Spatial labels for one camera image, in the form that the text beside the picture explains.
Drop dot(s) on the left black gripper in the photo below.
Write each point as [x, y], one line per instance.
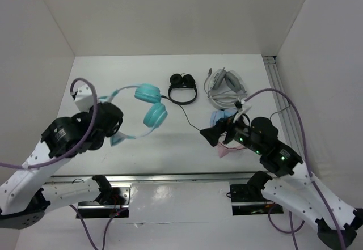
[118, 126]

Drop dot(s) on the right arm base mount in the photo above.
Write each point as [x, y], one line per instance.
[245, 200]

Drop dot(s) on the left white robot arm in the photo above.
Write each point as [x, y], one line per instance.
[25, 196]

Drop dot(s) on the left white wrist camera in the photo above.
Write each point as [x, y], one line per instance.
[84, 97]

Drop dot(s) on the aluminium rail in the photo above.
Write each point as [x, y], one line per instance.
[179, 177]
[285, 112]

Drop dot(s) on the aluminium rail at front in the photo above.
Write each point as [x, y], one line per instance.
[179, 177]

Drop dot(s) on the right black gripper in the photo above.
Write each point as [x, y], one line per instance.
[211, 134]

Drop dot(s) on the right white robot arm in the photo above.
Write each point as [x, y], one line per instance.
[287, 181]

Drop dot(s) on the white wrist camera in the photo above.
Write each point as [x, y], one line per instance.
[84, 97]
[242, 107]

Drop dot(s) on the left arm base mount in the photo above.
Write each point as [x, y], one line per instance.
[117, 205]

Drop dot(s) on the small black headphones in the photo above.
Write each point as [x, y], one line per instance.
[182, 82]

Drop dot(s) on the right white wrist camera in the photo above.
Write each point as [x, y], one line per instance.
[242, 107]

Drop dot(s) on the aluminium rail at right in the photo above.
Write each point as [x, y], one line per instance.
[285, 112]

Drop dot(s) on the pink blue cat-ear headphones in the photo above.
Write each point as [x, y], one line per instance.
[223, 149]

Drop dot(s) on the white grey headset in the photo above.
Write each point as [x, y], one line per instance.
[223, 88]

